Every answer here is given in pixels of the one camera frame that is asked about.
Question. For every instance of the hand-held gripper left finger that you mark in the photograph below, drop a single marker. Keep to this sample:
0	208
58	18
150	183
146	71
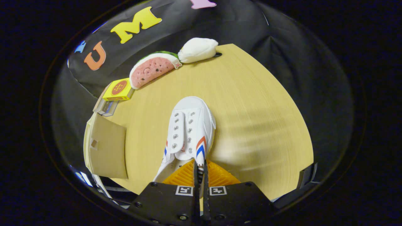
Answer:
196	201

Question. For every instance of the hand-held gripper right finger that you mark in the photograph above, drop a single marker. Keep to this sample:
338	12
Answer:
206	201

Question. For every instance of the white canvas shoe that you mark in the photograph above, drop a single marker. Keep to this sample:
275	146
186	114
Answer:
190	125

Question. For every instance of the beige storage box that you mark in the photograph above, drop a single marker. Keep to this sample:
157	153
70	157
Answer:
108	150

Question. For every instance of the computer screen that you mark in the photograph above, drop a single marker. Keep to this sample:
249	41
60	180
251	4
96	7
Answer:
82	178

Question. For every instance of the blue book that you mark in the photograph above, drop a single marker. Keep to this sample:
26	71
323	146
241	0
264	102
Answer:
110	108

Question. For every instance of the yellow book with red circle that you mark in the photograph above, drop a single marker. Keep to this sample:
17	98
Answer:
119	88

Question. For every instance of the beige book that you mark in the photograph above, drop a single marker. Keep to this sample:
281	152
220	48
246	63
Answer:
98	105

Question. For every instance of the watermelon slice plush toy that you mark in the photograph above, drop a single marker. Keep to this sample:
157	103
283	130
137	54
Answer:
152	70

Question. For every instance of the white plush toy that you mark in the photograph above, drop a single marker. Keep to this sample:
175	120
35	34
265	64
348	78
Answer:
198	49

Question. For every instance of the black backdrop cloth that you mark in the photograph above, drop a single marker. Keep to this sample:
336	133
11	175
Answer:
282	47

